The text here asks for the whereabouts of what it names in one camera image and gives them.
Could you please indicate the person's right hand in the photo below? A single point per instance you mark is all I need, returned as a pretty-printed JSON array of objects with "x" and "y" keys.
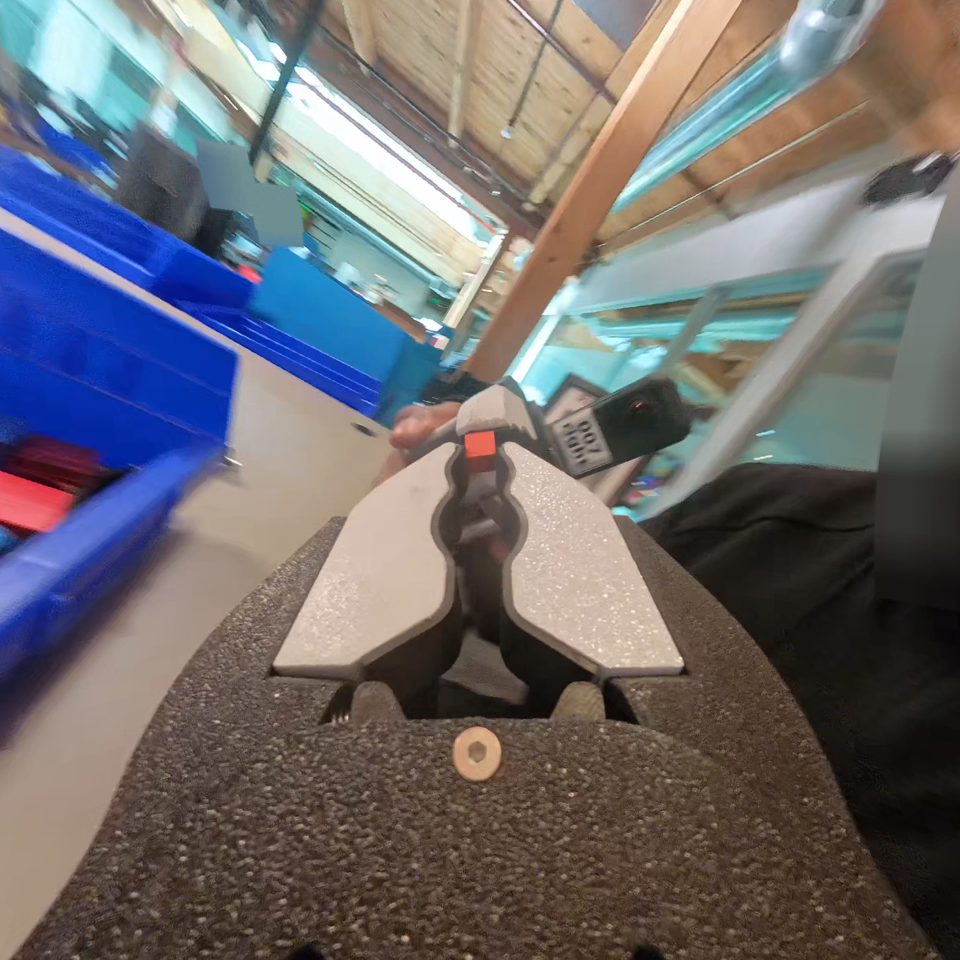
[{"x": 420, "y": 426}]

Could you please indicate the medium blue bin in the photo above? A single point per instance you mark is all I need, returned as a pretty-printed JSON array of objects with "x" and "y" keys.
[{"x": 206, "y": 277}]

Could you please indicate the black cabinet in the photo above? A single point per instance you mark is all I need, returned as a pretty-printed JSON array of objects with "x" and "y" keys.
[{"x": 161, "y": 187}]

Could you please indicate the person's black jacket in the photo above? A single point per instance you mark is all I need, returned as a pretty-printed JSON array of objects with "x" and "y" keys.
[{"x": 787, "y": 600}]

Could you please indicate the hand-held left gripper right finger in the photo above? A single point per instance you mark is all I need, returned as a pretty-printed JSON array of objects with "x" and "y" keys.
[{"x": 592, "y": 592}]

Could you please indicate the silver ventilation duct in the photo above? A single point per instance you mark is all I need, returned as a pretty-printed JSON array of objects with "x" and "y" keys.
[{"x": 825, "y": 30}]

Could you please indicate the blue divided bin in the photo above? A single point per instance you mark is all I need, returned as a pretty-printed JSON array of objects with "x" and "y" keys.
[{"x": 75, "y": 217}]

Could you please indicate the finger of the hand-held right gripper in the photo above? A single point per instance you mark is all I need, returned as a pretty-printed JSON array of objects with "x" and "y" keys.
[
  {"x": 487, "y": 529},
  {"x": 487, "y": 409}
]

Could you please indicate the dark red ribbed box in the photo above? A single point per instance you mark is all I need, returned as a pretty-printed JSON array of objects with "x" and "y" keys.
[{"x": 52, "y": 459}]

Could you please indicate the large blue plastic bin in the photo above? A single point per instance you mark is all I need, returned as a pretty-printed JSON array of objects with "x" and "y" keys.
[{"x": 112, "y": 375}]

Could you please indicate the stacked low blue bins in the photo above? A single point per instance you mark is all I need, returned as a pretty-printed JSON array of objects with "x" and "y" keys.
[{"x": 300, "y": 360}]

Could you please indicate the wooden post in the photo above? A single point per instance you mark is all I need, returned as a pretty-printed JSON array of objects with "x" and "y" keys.
[{"x": 600, "y": 187}]

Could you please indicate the blue bins in background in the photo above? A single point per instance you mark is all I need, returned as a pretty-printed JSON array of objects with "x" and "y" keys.
[{"x": 330, "y": 315}]

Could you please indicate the small red plastic block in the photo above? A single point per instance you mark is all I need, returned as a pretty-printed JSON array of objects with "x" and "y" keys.
[{"x": 480, "y": 445}]

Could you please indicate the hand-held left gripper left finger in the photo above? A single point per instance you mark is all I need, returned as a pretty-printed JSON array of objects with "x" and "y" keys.
[{"x": 367, "y": 592}]

